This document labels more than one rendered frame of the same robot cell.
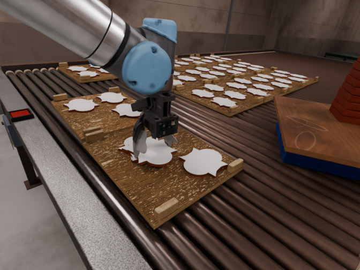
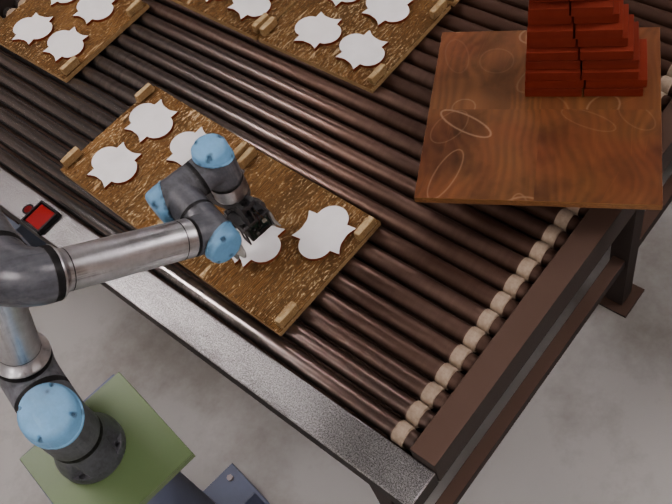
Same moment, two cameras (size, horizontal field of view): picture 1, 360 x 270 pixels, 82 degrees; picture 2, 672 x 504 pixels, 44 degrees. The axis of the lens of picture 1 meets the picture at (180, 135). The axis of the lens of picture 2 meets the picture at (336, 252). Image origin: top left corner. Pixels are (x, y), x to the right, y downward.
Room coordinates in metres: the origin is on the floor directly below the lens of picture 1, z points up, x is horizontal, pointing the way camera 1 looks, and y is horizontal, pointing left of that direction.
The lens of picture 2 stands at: (-0.58, -0.35, 2.47)
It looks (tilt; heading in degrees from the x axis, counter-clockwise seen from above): 55 degrees down; 13
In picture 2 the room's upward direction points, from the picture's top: 21 degrees counter-clockwise
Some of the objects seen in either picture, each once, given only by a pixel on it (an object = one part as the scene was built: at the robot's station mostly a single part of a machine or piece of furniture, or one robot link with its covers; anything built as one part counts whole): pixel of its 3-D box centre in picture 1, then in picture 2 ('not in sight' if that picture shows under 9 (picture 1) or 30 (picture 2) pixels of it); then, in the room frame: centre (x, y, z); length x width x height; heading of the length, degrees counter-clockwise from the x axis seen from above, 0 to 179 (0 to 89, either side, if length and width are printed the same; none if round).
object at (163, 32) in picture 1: (158, 46); (215, 163); (0.51, 0.07, 1.26); 0.09 x 0.08 x 0.11; 124
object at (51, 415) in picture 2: not in sight; (56, 419); (0.11, 0.46, 1.07); 0.13 x 0.12 x 0.14; 34
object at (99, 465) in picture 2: not in sight; (82, 441); (0.10, 0.46, 0.95); 0.15 x 0.15 x 0.10
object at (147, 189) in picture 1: (160, 155); (267, 235); (0.56, 0.06, 0.93); 0.41 x 0.35 x 0.02; 45
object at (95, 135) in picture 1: (95, 135); not in sight; (0.60, 0.29, 0.95); 0.06 x 0.02 x 0.03; 135
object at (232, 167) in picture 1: (235, 165); (364, 228); (0.51, -0.18, 0.95); 0.06 x 0.02 x 0.03; 135
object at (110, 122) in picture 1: (105, 110); (156, 160); (0.86, 0.35, 0.93); 0.41 x 0.35 x 0.02; 44
